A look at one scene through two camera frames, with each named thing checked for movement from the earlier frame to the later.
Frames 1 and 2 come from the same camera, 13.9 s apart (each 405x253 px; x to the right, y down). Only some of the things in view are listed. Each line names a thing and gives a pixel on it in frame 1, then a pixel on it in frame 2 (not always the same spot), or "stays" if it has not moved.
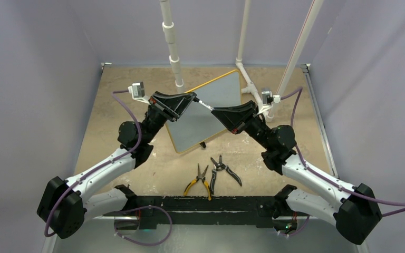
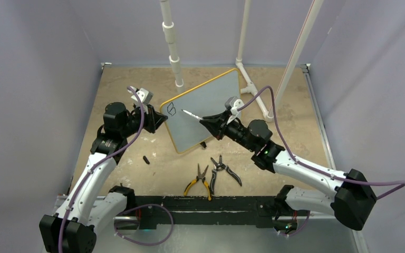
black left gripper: x=170 y=105 -> x=153 y=119
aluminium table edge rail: x=308 y=74 stays
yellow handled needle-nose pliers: x=200 y=176 stays
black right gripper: x=233 y=116 -> x=217 y=125
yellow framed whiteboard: x=198 y=123 stays
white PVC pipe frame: x=252 y=87 stays
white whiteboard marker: x=198 y=100 -> x=194 y=116
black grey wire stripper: x=219 y=166 stays
